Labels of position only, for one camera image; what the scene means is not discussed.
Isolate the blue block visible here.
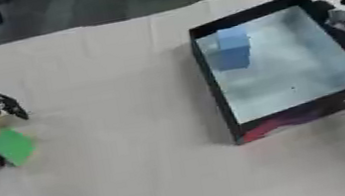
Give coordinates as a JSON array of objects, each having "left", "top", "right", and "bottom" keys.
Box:
[{"left": 211, "top": 23, "right": 258, "bottom": 74}]

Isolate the black box white inside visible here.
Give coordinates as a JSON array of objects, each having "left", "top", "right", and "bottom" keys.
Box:
[{"left": 184, "top": 0, "right": 345, "bottom": 151}]

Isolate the green block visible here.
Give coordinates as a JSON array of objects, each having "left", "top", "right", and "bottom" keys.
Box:
[{"left": 0, "top": 123, "right": 41, "bottom": 171}]

